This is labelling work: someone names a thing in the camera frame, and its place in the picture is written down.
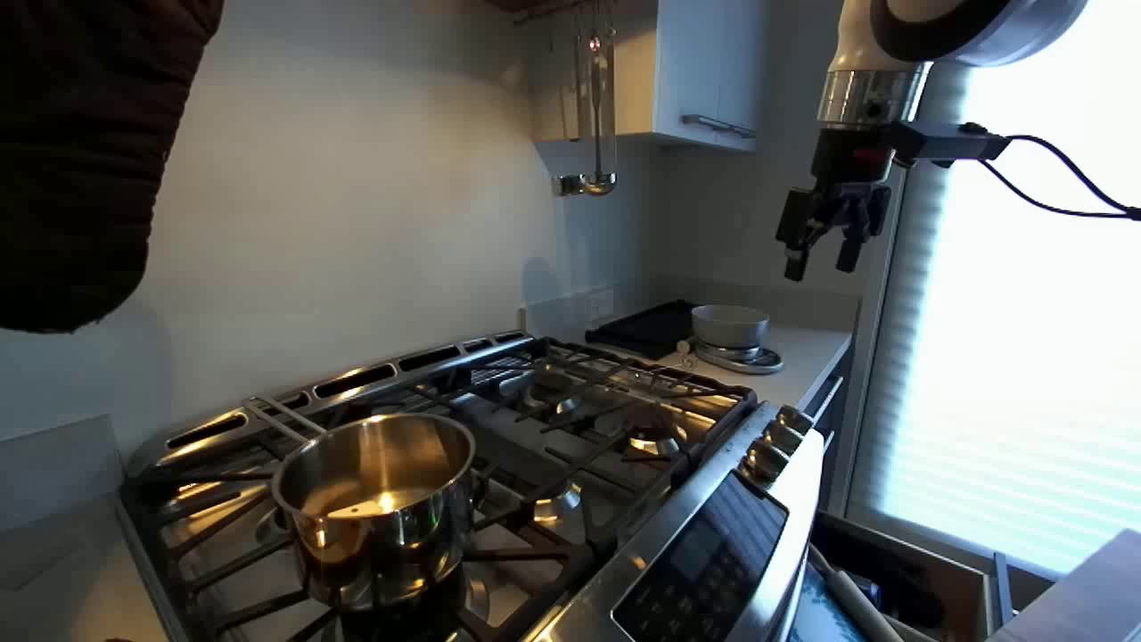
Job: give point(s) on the stainless steel gas stove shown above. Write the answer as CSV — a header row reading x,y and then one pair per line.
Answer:
x,y
702,571

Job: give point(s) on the steel stove knob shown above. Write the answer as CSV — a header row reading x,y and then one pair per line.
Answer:
x,y
781,445
797,422
764,464

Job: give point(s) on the round steel kitchen scale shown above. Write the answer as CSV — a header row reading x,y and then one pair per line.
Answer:
x,y
751,361

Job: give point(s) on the stainless steel saucepan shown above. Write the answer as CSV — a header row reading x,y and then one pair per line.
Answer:
x,y
380,522

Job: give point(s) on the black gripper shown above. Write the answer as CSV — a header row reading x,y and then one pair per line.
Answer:
x,y
850,161

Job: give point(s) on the small steel ladle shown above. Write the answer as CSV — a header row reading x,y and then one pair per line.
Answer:
x,y
590,185

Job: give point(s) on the white window blind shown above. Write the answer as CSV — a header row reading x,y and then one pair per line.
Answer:
x,y
1023,357

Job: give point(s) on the grey round bowl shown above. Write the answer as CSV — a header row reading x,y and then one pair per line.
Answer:
x,y
730,323

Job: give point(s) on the wooden board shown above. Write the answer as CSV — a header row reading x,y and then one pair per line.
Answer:
x,y
1081,601

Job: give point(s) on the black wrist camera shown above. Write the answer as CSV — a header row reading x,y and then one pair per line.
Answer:
x,y
949,145

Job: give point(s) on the dark open storage box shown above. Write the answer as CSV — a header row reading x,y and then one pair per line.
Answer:
x,y
915,582

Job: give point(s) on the black rectangular tray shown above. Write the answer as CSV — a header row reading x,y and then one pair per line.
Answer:
x,y
648,325

